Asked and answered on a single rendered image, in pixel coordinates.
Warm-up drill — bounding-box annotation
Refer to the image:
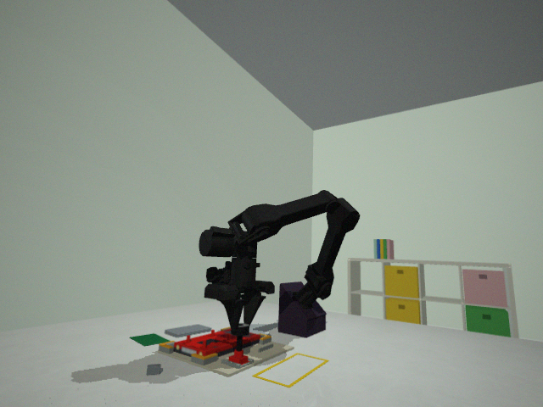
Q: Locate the green flat square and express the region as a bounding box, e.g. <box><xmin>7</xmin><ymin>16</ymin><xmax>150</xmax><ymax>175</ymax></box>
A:
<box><xmin>130</xmin><ymin>334</ymin><xmax>170</xmax><ymax>346</ymax></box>

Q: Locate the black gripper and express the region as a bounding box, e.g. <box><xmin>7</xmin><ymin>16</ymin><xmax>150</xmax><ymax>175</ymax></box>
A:
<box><xmin>204</xmin><ymin>258</ymin><xmax>275</xmax><ymax>332</ymax></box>

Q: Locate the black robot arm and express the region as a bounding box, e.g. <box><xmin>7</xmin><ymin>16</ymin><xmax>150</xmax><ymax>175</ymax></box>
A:
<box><xmin>199</xmin><ymin>190</ymin><xmax>360</xmax><ymax>309</ymax></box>

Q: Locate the black and grey wheel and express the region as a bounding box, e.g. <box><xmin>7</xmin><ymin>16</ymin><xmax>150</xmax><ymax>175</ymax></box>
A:
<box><xmin>231</xmin><ymin>323</ymin><xmax>249</xmax><ymax>336</ymax></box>

